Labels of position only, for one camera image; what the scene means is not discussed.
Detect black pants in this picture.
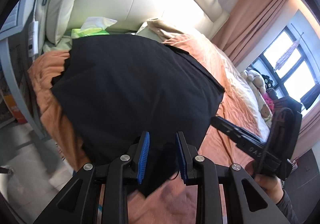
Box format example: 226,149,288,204
52,34,224,196

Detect person right forearm grey sleeve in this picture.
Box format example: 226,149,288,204
276,189,299,224

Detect person right hand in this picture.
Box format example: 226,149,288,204
245,161,284,204

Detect right pink curtain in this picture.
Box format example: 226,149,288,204
291,97,319,159

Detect pink curtain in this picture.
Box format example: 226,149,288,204
212,0,287,66
291,97,319,159

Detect orange fleece blanket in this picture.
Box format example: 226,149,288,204
28,34,260,223

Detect bear print cushion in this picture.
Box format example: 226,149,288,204
247,82,273,129

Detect pink plush toy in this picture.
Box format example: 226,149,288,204
262,93,274,113

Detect dark hanging garment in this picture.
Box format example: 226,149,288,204
300,84,320,110

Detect black plush toy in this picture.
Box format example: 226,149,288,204
261,74,273,89

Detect beige plush toy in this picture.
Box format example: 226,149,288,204
241,69,266,95

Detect black framed window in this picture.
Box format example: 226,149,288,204
250,25,319,102

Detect pink hanging garment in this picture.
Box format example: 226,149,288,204
273,40,299,71

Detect grey left nightstand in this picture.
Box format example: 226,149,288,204
1,0,46,139

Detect green tissue pack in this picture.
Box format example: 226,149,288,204
71,17,117,39

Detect left pink curtain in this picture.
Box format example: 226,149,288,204
212,0,287,66

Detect white power strip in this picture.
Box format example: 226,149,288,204
28,20,39,58

